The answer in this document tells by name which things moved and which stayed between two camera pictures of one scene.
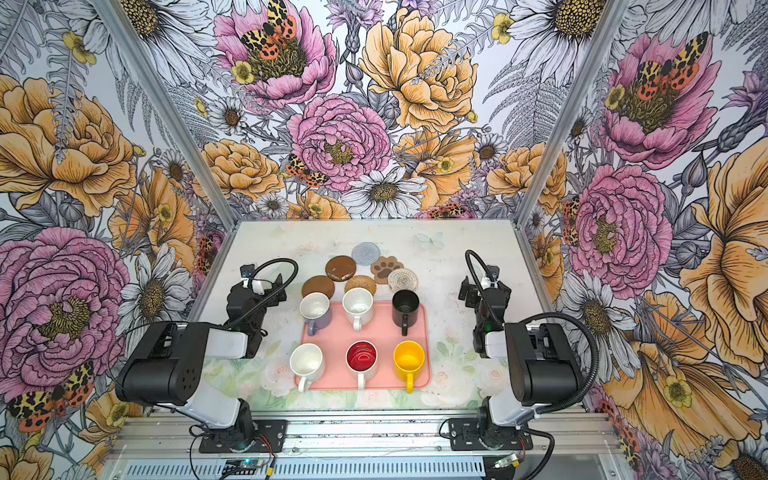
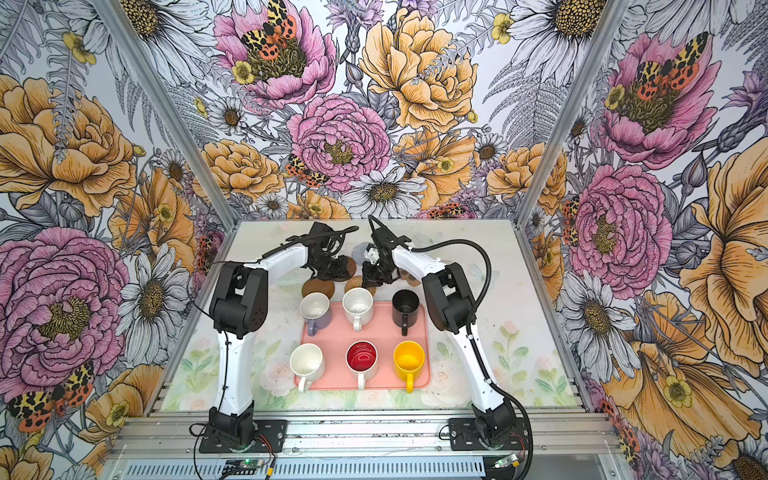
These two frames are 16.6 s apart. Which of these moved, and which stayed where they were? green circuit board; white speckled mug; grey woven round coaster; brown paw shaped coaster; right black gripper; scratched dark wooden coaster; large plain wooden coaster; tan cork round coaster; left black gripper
Moved: left black gripper; brown paw shaped coaster; right black gripper
Stayed: scratched dark wooden coaster; white speckled mug; grey woven round coaster; large plain wooden coaster; tan cork round coaster; green circuit board
